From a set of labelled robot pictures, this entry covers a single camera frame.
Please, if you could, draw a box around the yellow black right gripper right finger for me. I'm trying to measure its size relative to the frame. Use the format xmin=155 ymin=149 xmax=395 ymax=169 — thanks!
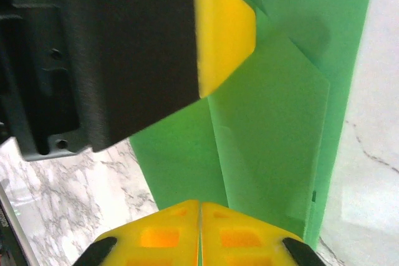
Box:
xmin=199 ymin=201 xmax=320 ymax=266

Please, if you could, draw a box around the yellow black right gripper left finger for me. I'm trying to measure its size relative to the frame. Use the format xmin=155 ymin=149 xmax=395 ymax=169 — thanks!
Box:
xmin=73 ymin=199 xmax=200 ymax=266

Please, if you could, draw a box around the green paper sheet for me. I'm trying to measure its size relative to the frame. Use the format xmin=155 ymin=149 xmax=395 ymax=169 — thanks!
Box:
xmin=129 ymin=0 xmax=378 ymax=245

